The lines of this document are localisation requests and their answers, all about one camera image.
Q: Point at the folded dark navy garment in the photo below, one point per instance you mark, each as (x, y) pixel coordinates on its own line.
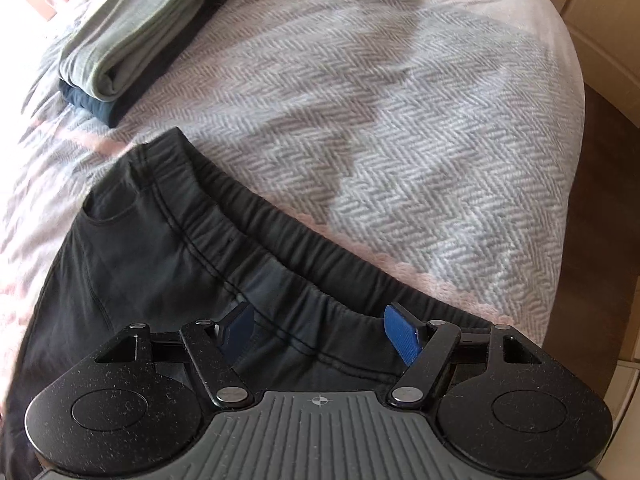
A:
(111, 113)

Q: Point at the beige wooden wardrobe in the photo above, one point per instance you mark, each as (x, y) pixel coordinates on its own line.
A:
(606, 38)

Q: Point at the folded green-grey garment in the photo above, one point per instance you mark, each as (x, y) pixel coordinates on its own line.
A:
(117, 39)

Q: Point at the pink grey herringbone duvet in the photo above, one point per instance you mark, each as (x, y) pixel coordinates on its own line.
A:
(437, 139)

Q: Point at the black pants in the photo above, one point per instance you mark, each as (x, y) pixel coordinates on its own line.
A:
(166, 238)

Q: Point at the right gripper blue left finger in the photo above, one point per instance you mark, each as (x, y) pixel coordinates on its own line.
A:
(234, 331)

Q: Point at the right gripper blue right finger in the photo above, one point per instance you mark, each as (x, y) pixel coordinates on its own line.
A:
(406, 332)

